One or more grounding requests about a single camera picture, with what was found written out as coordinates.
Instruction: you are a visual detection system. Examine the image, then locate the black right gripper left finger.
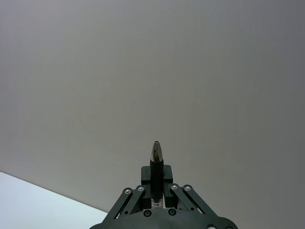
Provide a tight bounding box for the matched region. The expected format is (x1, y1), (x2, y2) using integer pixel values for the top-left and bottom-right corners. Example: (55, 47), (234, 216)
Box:
(106, 165), (152, 220)

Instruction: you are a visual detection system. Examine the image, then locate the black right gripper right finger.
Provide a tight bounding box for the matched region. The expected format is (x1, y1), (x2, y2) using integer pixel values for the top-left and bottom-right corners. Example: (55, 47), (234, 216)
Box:
(162, 165), (219, 218)

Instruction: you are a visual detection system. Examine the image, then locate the black pen with chrome tip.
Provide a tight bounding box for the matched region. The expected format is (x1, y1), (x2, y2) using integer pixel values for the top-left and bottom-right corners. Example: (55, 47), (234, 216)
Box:
(149, 141), (165, 211)

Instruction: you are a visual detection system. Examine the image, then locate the white table cloth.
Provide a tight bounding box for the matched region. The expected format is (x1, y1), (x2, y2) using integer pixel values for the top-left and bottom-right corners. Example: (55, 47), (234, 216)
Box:
(0, 171), (108, 229)

